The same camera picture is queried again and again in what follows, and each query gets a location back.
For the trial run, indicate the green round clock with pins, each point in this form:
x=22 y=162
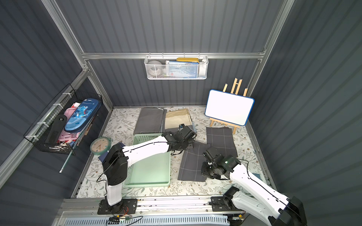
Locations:
x=100 y=145

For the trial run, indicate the dark grey checked pillowcase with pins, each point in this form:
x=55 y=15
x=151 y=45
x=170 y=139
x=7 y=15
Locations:
x=191 y=164

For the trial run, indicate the white tape roll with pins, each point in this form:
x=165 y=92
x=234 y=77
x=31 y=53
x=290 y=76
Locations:
x=154 y=68

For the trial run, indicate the beige and grey pillowcase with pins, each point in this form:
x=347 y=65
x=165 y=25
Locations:
x=175 y=118

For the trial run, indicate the teal cloth piece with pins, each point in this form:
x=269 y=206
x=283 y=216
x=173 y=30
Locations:
x=257 y=176

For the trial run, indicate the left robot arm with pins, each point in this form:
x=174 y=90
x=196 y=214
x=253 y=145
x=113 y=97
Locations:
x=119 y=158

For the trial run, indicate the blue packet in basket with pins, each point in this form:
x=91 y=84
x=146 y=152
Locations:
x=182 y=69

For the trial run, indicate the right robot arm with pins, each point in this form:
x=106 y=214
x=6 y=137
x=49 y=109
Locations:
x=263 y=202

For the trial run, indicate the white wire wall basket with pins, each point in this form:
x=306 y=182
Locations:
x=203 y=68

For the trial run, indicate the black wire side basket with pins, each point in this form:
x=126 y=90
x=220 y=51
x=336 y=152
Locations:
x=67 y=142

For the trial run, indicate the navy blue folded cloth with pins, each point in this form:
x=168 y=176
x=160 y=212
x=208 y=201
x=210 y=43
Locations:
x=103 y=156

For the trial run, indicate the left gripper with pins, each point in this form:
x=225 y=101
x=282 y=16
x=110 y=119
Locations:
x=188 y=134

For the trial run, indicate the white board on easel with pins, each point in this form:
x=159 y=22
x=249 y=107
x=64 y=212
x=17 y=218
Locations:
x=229 y=109

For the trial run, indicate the blue shark pencil case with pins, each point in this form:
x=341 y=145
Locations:
x=82 y=115

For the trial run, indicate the yellow item in basket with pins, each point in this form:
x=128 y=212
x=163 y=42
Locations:
x=188 y=59

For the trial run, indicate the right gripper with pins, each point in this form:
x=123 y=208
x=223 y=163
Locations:
x=210 y=155

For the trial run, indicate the plain grey folded pillowcase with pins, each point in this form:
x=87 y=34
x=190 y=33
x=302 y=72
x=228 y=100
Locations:
x=150 y=120

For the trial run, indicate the black remote in basket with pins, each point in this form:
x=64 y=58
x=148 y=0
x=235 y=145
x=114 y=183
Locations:
x=57 y=127

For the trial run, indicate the mint green plastic basket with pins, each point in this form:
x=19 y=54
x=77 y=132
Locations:
x=153 y=171

